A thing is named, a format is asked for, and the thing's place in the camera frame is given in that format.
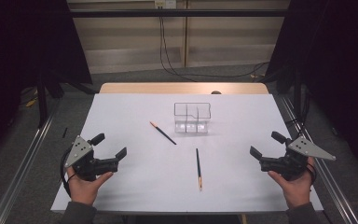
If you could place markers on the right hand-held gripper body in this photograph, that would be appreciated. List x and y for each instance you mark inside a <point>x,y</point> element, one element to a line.
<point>287,163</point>

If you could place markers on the clear acrylic organizer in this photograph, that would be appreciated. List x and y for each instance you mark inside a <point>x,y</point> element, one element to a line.
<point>192,127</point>

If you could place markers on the dark pencil with orange end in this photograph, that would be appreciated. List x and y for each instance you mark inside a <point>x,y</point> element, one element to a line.
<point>164,134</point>
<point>198,168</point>

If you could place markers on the metal floor rail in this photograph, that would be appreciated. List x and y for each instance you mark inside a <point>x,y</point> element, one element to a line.
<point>24,165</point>
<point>329,180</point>

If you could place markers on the black horizontal frame bar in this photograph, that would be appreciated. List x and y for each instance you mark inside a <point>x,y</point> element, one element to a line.
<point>180,13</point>

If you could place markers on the black curtain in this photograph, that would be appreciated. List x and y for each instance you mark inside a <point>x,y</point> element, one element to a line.
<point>28,46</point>
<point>338,62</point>

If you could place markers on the white wall socket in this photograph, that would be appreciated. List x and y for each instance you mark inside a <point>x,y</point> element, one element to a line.
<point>165,3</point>

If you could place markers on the white table sheet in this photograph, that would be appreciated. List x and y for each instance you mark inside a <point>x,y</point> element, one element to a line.
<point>143,174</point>

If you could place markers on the yellow floor tape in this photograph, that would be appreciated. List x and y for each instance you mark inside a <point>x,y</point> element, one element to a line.
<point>31,102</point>

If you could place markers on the black stand post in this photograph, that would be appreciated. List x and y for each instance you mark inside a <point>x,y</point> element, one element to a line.
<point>297,93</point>
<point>42,102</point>

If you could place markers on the person's left hand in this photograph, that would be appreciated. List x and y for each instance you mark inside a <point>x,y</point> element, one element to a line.
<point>84,191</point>

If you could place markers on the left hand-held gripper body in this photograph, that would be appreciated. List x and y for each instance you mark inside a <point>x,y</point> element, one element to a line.
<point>85,163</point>

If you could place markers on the person's right hand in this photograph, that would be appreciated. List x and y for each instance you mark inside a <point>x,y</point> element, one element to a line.
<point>298,191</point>

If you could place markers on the small black floor stick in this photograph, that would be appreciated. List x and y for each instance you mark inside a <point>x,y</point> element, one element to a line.
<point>64,132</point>

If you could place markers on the light wooden table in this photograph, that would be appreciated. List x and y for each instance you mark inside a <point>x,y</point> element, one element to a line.
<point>167,88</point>

